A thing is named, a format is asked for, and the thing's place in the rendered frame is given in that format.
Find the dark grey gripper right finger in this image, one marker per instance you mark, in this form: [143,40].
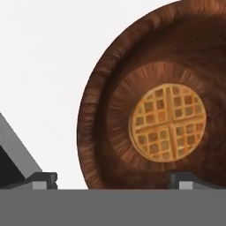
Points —
[184,178]

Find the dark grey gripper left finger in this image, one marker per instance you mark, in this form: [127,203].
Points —
[44,179]

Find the round golden waffle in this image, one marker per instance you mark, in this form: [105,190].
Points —
[167,123]

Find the brown wooden bowl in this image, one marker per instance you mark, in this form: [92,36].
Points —
[123,58]

